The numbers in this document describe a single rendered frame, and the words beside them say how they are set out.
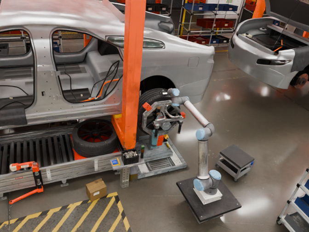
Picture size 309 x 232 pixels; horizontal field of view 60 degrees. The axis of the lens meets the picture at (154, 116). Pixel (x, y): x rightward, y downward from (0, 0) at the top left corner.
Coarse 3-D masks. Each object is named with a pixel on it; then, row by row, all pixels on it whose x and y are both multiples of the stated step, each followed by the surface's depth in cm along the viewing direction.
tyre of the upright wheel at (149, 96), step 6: (150, 90) 362; (156, 90) 361; (144, 96) 357; (150, 96) 352; (156, 96) 349; (162, 96) 351; (168, 96) 355; (138, 102) 359; (144, 102) 350; (150, 102) 348; (138, 108) 354; (180, 108) 375; (138, 114) 353; (138, 120) 357; (138, 126) 364; (144, 132) 374
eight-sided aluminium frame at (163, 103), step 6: (156, 102) 347; (162, 102) 350; (168, 102) 350; (174, 108) 358; (144, 114) 347; (144, 120) 350; (144, 126) 356; (174, 126) 378; (150, 132) 366; (162, 132) 377; (168, 132) 380
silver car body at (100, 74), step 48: (0, 0) 386; (48, 0) 351; (96, 0) 421; (48, 48) 302; (96, 48) 495; (144, 48) 343; (192, 48) 371; (0, 96) 377; (48, 96) 329; (96, 96) 384; (192, 96) 417
